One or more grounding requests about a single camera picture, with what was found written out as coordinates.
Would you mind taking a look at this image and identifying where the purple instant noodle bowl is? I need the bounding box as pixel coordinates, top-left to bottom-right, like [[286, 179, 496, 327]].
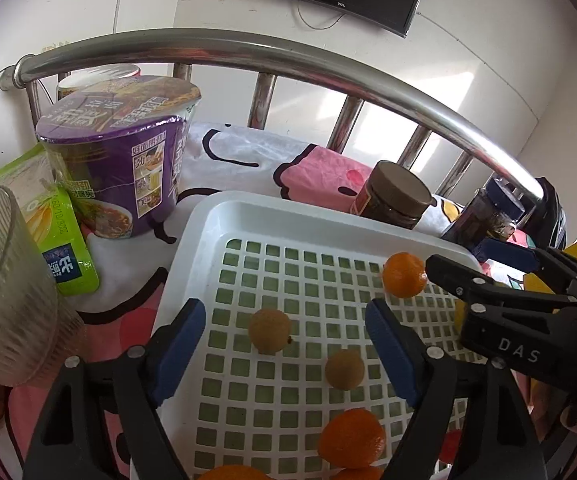
[[57, 63, 142, 103], [36, 76, 202, 239]]

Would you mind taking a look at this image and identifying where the pink cartoon bedsheet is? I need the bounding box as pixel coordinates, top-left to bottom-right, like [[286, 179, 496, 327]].
[[0, 121, 564, 480]]

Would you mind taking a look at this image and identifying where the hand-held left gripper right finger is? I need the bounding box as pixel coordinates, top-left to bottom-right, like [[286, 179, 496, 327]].
[[365, 297, 551, 480]]

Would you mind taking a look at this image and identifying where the brown longan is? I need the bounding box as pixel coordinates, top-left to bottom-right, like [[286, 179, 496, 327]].
[[325, 349, 366, 391], [248, 309, 292, 355]]

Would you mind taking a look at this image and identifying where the orange mandarin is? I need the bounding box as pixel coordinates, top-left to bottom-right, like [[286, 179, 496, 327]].
[[382, 252, 428, 299], [335, 466, 384, 480], [317, 408, 386, 470], [198, 465, 264, 480]]

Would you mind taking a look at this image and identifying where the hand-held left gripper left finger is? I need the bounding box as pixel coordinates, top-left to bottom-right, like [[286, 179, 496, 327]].
[[21, 297, 208, 480]]

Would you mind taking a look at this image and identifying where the red tomato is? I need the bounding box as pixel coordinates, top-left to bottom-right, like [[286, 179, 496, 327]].
[[438, 430, 465, 464]]

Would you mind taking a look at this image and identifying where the ribbed glass cup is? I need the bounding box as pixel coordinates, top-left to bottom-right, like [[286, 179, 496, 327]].
[[0, 186, 85, 387]]

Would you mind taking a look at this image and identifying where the green snack packet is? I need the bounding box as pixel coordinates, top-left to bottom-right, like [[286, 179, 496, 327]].
[[0, 149, 100, 297]]

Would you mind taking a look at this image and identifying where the brown lid jar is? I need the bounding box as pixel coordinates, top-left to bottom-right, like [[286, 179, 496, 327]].
[[351, 160, 434, 231]]

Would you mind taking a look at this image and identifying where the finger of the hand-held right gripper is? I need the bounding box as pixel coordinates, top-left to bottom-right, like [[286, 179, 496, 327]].
[[425, 254, 577, 312], [473, 237, 577, 288]]

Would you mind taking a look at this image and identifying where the blue lid jar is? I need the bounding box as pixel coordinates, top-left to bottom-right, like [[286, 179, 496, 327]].
[[441, 176, 526, 246]]

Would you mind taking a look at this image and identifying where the white slotted plastic tray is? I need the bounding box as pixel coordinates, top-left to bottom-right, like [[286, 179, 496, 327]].
[[129, 191, 494, 480]]

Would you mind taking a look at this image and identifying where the metal bed rail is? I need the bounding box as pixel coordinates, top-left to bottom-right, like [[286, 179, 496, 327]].
[[0, 28, 544, 206]]

